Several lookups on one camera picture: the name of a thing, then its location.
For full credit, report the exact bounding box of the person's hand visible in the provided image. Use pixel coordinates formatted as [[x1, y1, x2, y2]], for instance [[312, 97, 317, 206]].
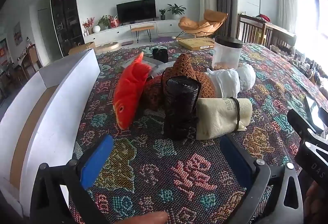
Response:
[[116, 211, 169, 224]]

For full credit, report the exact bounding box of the dark tall display shelf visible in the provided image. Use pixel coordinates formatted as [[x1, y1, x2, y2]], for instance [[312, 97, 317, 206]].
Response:
[[50, 0, 84, 57]]

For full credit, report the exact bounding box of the green potted plant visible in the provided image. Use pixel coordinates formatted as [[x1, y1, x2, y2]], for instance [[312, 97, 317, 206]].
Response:
[[168, 4, 186, 19]]

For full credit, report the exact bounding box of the white cardboard storage box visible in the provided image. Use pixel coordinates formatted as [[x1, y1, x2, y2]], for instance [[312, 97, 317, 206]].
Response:
[[1, 50, 100, 217]]

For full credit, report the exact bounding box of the black flat television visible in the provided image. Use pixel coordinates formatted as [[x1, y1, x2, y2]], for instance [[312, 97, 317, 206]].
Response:
[[116, 0, 156, 23]]

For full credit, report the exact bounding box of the flat yellow cardboard box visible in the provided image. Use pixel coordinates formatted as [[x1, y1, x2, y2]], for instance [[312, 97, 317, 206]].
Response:
[[178, 37, 215, 51]]

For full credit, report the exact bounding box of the red flower bouquet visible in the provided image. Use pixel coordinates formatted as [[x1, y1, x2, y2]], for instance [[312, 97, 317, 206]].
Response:
[[82, 17, 95, 35]]

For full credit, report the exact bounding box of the clear jar with black lid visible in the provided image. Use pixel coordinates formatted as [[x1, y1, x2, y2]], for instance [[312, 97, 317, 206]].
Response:
[[212, 35, 243, 70]]

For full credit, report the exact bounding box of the small wooden bench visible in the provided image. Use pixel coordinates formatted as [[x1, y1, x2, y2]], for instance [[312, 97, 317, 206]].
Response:
[[131, 25, 155, 43]]

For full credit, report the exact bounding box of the white soft bundle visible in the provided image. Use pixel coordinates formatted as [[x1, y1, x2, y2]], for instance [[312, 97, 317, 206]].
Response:
[[206, 64, 256, 98]]

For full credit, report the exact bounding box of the purple floor mat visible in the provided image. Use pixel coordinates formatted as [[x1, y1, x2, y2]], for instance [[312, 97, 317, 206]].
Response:
[[152, 37, 175, 44]]

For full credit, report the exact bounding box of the small potted plant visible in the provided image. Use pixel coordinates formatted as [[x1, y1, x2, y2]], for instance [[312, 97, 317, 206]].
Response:
[[159, 9, 166, 20]]

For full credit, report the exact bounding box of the black bag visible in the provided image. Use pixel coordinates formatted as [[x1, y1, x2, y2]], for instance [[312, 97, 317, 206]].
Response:
[[163, 75, 201, 141]]

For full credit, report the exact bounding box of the red fish plush toy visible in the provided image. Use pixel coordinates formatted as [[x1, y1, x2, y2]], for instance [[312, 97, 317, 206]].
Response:
[[113, 52, 151, 130]]

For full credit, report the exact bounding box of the white round vase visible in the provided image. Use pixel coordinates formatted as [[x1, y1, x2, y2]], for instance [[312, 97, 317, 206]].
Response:
[[92, 25, 101, 33]]

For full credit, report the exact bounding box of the orange lounge chair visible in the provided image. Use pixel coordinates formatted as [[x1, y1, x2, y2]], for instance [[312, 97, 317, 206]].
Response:
[[178, 9, 229, 38]]

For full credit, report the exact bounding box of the grey plastic package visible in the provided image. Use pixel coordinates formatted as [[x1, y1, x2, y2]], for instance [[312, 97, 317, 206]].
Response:
[[121, 56, 175, 79]]

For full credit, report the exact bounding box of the white tv cabinet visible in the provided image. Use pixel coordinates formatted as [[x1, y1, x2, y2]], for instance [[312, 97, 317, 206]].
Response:
[[84, 19, 182, 46]]

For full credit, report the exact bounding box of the colourful woven patterned table cloth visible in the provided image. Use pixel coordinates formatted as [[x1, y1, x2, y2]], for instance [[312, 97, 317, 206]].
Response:
[[73, 44, 327, 223]]

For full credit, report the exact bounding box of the small black pouch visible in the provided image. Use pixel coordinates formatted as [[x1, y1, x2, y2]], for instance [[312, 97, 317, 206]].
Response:
[[152, 48, 169, 63]]

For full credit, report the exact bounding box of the brown cardboard box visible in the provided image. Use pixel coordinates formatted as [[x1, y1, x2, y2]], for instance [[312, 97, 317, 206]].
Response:
[[68, 42, 96, 55]]

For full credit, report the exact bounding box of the green and red plant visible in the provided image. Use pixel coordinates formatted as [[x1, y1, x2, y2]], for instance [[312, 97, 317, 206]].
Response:
[[98, 15, 120, 29]]

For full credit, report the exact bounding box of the cream cloth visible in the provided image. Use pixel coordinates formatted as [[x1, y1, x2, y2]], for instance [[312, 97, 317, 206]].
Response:
[[196, 98, 252, 140]]

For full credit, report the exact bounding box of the wooden crib rail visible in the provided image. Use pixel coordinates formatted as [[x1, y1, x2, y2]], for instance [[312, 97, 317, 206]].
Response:
[[236, 14, 296, 48]]

